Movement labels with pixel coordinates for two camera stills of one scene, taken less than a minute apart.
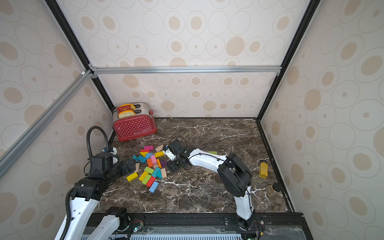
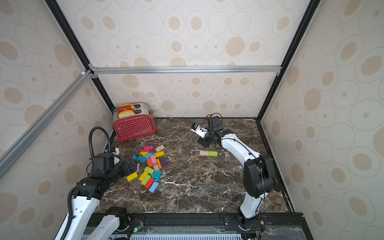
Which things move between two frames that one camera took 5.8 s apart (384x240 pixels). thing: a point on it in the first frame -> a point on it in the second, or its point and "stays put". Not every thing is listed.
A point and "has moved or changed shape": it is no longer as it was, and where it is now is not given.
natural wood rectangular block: [163, 173] has moved or changed shape
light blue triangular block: [148, 154] stays put
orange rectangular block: [159, 163] stays put
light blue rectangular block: [154, 187] stays put
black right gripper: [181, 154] -> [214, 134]
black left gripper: [127, 168] stays put
